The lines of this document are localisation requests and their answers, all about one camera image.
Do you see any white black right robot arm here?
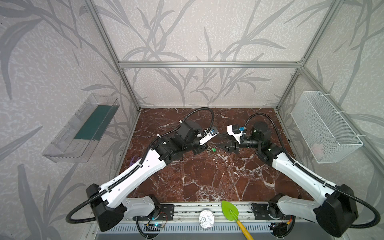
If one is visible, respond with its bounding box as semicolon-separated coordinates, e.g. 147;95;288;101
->
219;122;358;238

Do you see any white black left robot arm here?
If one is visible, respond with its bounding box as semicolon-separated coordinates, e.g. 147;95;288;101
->
86;120;218;232

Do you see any purple toy rake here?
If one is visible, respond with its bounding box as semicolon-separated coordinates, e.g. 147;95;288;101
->
129;156;141;167

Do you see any round silver tin lid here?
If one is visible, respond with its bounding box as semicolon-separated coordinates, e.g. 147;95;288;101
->
199;210;215;230

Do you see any pink object in basket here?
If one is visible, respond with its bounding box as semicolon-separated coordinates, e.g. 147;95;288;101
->
311;143;325;160

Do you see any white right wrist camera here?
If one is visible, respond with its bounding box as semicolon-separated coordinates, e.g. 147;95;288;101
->
227;125;247;144

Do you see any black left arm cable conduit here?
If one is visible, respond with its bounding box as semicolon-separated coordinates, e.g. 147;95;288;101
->
65;107;216;225

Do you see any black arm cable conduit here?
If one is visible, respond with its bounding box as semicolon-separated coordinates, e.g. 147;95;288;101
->
243;112;381;229
65;107;216;225

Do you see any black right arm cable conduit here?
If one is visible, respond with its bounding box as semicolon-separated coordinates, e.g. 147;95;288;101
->
243;112;381;229

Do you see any green toy shovel yellow handle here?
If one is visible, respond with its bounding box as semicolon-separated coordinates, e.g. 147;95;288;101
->
221;201;254;240

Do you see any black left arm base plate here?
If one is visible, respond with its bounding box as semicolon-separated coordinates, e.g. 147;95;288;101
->
138;204;175;221

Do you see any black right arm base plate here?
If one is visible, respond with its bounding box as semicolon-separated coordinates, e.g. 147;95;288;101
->
251;203;292;221

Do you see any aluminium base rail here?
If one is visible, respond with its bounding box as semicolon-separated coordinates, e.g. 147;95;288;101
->
81;202;333;240

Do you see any white wire mesh basket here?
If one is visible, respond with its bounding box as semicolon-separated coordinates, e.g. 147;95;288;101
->
291;91;364;164

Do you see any clear plastic wall tray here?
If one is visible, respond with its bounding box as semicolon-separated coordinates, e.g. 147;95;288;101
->
42;94;120;163

